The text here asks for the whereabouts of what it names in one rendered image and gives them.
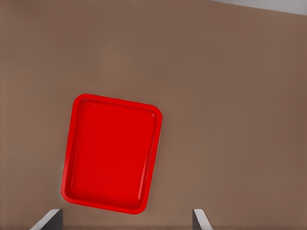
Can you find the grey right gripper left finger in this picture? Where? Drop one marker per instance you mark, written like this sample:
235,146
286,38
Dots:
49,221

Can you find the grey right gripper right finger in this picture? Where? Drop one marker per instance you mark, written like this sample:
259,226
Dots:
200,221

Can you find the red rectangular plastic tray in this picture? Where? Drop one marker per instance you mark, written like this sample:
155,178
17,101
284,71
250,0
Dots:
111,153

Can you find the silver frame rail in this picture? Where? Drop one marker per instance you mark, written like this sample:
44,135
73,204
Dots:
275,5

